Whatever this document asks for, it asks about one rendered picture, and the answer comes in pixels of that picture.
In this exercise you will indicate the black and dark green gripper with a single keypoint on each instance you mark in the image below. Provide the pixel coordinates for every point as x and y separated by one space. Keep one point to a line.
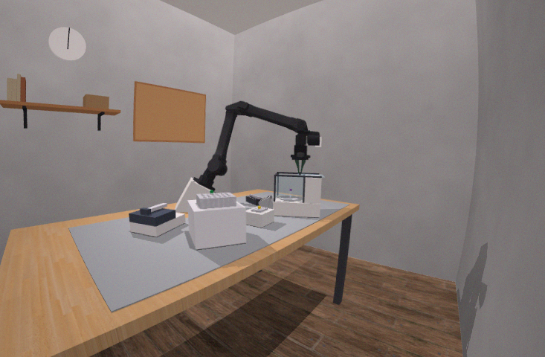
296 158

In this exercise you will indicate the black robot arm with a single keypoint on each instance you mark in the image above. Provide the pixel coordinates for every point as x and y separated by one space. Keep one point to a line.
215 167

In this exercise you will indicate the grey bench mat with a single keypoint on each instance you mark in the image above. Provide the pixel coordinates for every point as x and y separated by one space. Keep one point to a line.
129 267

